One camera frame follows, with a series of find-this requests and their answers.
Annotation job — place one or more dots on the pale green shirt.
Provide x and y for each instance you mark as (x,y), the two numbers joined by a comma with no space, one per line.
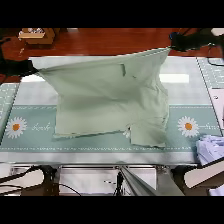
(106,96)

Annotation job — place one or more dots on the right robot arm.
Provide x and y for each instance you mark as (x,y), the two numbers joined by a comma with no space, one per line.
(193,40)

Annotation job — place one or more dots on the white garment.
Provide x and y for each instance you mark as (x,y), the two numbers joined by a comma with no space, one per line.
(208,150)

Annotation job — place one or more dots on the wooden box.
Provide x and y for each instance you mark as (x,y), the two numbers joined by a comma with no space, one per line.
(36,36)

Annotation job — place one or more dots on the silver frame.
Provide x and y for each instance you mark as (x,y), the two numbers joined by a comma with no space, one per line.
(140,181)

